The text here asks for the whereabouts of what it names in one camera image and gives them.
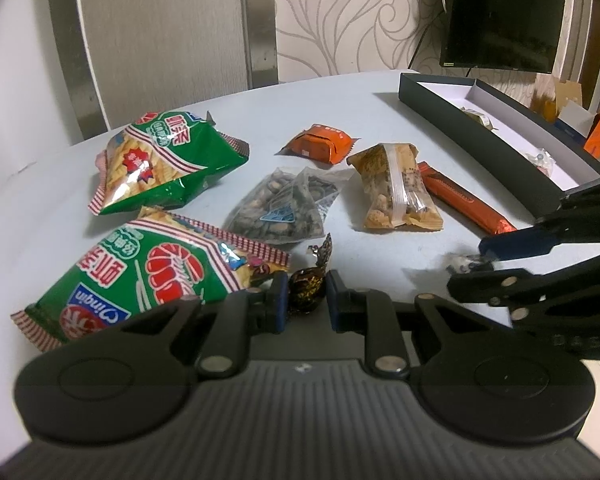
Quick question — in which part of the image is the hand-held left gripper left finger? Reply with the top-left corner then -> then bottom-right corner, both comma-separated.
114,272 -> 288,379

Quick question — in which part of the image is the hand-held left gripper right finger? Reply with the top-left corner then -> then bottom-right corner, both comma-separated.
326,270 -> 511,379

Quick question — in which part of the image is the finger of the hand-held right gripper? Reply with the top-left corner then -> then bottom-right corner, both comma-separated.
447,247 -> 600,324
478,175 -> 600,262

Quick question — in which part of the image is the dark foil candy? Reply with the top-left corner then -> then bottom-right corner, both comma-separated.
287,233 -> 333,317

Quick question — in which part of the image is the small clear candy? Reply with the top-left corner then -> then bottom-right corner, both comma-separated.
446,252 -> 496,277

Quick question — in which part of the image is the long orange snack bar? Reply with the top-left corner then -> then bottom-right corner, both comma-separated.
417,161 -> 519,235

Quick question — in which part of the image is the clear sunflower seed packet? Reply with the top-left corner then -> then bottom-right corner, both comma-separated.
295,167 -> 354,222
224,167 -> 327,246

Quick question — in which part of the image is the black shallow box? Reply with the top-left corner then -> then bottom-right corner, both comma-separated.
398,72 -> 600,217

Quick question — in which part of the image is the clear peanut snack packet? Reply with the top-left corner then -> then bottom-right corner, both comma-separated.
347,143 -> 443,232

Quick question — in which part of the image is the small orange snack packet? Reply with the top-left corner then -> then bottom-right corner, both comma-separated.
281,123 -> 361,165

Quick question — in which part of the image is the pink white candy packet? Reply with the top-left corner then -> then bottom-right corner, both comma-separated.
526,148 -> 557,177

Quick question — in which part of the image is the candy in box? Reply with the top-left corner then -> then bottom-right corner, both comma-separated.
461,105 -> 502,132

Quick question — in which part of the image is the green striped snack bag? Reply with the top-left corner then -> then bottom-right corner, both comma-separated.
90,109 -> 251,216
10,206 -> 291,352

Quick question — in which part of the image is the white small box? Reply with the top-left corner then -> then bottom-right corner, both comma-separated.
554,100 -> 599,140

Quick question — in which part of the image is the brown cardboard box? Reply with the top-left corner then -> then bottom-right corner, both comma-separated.
532,73 -> 584,122

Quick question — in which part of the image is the black flat screen television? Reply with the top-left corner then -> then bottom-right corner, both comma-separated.
439,0 -> 569,74

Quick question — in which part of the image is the black television cable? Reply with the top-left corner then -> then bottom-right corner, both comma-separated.
409,0 -> 451,72

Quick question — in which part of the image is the grey panel with metal frame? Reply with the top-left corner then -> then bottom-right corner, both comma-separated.
44,0 -> 279,142

